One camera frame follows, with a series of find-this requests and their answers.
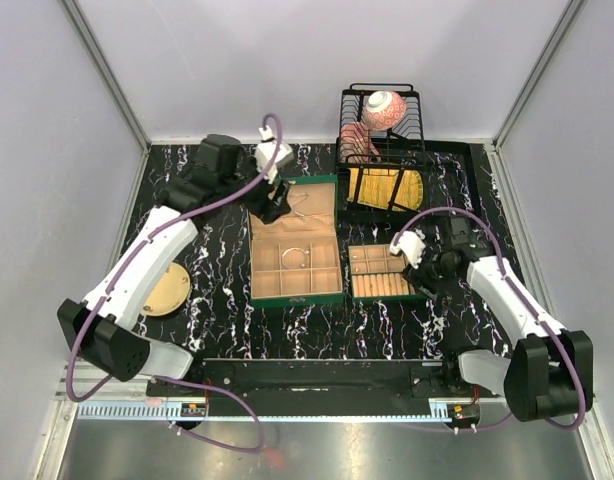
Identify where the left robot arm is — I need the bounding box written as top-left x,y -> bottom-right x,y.
57,127 -> 294,396

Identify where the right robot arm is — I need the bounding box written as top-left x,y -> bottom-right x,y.
389,207 -> 594,430

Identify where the black wire dish rack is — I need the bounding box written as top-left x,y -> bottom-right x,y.
336,83 -> 482,225

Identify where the large green jewelry box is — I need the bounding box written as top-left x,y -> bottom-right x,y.
248,175 -> 344,309

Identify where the red patterned bowl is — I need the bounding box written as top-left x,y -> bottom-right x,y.
362,90 -> 407,131

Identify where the small green jewelry tray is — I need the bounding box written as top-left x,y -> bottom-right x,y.
348,244 -> 422,301

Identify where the silver pearl bracelet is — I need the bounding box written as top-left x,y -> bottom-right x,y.
280,247 -> 308,269

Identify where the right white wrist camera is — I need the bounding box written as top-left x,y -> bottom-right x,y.
389,231 -> 426,269

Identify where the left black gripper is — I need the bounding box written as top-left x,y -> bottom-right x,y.
220,151 -> 292,224

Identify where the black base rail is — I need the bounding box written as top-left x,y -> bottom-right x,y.
145,357 -> 501,406

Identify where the pink patterned cup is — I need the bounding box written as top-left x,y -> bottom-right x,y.
339,122 -> 380,163

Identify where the yellow bamboo mat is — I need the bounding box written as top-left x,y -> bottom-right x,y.
347,168 -> 424,212

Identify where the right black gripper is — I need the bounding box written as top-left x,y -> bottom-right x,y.
401,243 -> 458,303

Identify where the purple cable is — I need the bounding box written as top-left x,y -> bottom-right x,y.
389,207 -> 588,435
66,113 -> 283,454

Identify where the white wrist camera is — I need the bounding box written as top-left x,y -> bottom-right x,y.
389,231 -> 426,269
254,127 -> 295,185

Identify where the silver chain necklace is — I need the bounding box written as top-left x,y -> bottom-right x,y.
284,192 -> 313,222

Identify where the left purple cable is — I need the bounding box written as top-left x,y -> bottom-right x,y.
66,113 -> 283,454

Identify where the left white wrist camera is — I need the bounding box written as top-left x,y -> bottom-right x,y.
254,127 -> 295,185

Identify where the round wooden lid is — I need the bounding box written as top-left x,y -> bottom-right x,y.
142,262 -> 191,317

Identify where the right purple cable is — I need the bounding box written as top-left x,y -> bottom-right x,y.
389,207 -> 588,435

